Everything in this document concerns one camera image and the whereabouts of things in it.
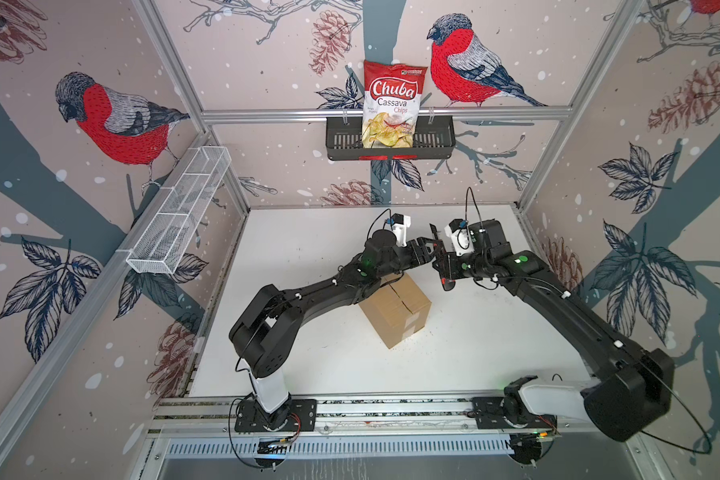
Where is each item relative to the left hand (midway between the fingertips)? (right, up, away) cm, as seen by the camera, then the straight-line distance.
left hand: (440, 248), depth 75 cm
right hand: (-1, -6, +5) cm, 7 cm away
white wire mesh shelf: (-69, +3, -2) cm, 69 cm away
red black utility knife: (+1, 0, +5) cm, 5 cm away
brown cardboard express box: (-11, -16, +1) cm, 20 cm away
